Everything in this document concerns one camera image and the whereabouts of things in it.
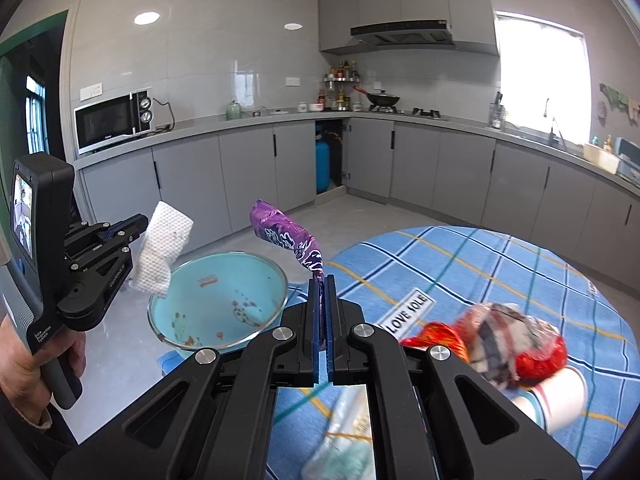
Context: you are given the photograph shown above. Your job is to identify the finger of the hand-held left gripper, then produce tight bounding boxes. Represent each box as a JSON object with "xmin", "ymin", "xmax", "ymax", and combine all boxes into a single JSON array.
[
  {"xmin": 65, "ymin": 237, "xmax": 132, "ymax": 271},
  {"xmin": 75, "ymin": 214, "xmax": 150, "ymax": 242}
]

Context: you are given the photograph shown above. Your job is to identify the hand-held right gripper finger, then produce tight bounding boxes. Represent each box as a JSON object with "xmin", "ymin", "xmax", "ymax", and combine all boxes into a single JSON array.
[
  {"xmin": 326, "ymin": 274, "xmax": 583, "ymax": 480},
  {"xmin": 52, "ymin": 274, "xmax": 328, "ymax": 480}
]

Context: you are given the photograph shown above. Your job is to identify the white paper towel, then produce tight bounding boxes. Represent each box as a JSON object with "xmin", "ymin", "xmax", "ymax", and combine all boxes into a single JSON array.
[{"xmin": 131, "ymin": 201, "xmax": 195, "ymax": 295}]

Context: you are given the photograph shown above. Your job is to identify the red net bag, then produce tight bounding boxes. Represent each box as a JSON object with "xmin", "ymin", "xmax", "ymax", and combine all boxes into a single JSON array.
[{"xmin": 400, "ymin": 320, "xmax": 568, "ymax": 386}]

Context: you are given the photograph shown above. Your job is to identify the light blue bin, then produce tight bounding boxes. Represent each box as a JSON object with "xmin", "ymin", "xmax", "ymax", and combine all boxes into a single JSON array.
[{"xmin": 147, "ymin": 251, "xmax": 290, "ymax": 361}]

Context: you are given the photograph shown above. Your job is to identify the purple wrapper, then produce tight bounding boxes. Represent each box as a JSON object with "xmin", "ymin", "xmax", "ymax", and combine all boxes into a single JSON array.
[{"xmin": 249, "ymin": 199, "xmax": 326, "ymax": 278}]

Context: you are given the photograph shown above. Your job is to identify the clear plastic bag red print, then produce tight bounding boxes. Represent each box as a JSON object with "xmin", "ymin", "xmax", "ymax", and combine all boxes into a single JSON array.
[{"xmin": 452, "ymin": 301, "xmax": 563, "ymax": 391}]

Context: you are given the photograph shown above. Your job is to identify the white paper cup teal band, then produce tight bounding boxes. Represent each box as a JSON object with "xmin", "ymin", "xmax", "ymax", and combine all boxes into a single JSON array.
[{"xmin": 510, "ymin": 365, "xmax": 588, "ymax": 436}]

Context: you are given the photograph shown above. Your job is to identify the person's left hand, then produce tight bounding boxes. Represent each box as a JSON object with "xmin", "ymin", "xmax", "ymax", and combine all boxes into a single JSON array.
[{"xmin": 0, "ymin": 317, "xmax": 87, "ymax": 428}]

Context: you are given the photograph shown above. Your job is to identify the white black microwave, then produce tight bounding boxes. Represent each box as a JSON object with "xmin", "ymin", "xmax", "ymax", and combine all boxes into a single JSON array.
[{"xmin": 74, "ymin": 89, "xmax": 153, "ymax": 156}]

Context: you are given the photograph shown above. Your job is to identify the blue plaid tablecloth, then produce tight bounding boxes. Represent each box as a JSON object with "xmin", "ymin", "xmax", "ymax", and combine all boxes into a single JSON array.
[{"xmin": 159, "ymin": 225, "xmax": 632, "ymax": 480}]

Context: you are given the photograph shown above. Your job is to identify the grey kitchen base cabinets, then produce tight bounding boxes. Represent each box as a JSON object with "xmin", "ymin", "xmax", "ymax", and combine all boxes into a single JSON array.
[{"xmin": 75, "ymin": 110, "xmax": 640, "ymax": 281}]

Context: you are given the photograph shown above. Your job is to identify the spice rack with bottles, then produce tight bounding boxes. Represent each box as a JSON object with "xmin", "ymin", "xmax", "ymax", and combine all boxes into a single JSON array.
[{"xmin": 318, "ymin": 60, "xmax": 362, "ymax": 112}]

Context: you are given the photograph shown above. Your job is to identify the black gas stove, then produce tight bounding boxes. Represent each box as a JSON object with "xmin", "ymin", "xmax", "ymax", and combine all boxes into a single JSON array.
[{"xmin": 369, "ymin": 105, "xmax": 443, "ymax": 120}]

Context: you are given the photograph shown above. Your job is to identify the black wok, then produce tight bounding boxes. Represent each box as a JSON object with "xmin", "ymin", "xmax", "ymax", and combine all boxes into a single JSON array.
[{"xmin": 354, "ymin": 85, "xmax": 402, "ymax": 108}]

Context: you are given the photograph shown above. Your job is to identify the knife holder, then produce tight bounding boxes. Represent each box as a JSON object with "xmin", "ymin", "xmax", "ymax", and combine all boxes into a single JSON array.
[{"xmin": 489, "ymin": 91, "xmax": 505, "ymax": 130}]

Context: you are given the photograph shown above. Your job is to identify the black kitchen faucet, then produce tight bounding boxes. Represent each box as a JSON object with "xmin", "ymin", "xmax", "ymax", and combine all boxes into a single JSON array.
[{"xmin": 544, "ymin": 98, "xmax": 568, "ymax": 151}]

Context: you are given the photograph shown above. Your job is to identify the black range hood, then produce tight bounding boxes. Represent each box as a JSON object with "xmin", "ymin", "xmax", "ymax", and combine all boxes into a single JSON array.
[{"xmin": 350, "ymin": 17, "xmax": 455, "ymax": 51}]

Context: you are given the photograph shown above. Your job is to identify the white plastic basin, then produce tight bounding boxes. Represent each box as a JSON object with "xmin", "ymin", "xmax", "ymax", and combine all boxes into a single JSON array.
[{"xmin": 582, "ymin": 142, "xmax": 623, "ymax": 175}]

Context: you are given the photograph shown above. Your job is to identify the bright kitchen window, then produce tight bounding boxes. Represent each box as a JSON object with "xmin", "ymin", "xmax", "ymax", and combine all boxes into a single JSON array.
[{"xmin": 494, "ymin": 10, "xmax": 587, "ymax": 143}]

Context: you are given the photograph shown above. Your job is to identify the blue dish rack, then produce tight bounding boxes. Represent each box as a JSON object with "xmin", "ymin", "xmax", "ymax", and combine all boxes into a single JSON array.
[{"xmin": 616, "ymin": 137, "xmax": 640, "ymax": 181}]

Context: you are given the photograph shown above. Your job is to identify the black microwave cable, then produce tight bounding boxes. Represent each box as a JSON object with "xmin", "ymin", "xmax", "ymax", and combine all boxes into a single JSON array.
[{"xmin": 152, "ymin": 99, "xmax": 176, "ymax": 133}]

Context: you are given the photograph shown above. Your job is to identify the hanging wall cloths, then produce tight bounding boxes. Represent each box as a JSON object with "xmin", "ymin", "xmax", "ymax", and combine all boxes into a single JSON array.
[{"xmin": 599, "ymin": 83, "xmax": 640, "ymax": 123}]

